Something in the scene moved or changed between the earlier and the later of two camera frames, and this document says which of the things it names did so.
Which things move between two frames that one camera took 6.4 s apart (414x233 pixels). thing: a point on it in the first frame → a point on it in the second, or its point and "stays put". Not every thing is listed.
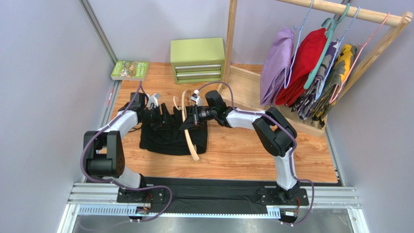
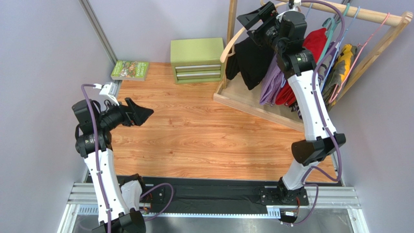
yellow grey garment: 326,103 stays put
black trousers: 169,139 → 252,62
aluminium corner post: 99,30 stays put
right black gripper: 195,114 → 264,27
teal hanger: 330,24 stays put
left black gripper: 167,119 → 140,114
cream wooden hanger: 189,137 → 230,47
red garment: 303,60 stays put
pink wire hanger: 357,58 stays put
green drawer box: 197,59 stays put
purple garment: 276,62 stays put
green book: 130,70 stays put
